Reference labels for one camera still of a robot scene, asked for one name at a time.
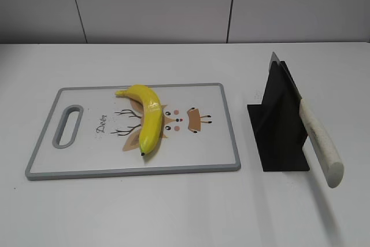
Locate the white cutting board grey rim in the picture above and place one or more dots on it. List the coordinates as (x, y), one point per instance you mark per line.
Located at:
(91, 133)

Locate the black knife stand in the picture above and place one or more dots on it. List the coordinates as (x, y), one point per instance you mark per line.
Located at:
(278, 129)

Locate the yellow plastic banana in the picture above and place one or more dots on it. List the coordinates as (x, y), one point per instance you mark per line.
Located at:
(152, 112)

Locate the white-handled kitchen knife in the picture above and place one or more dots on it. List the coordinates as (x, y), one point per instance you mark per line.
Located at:
(324, 147)

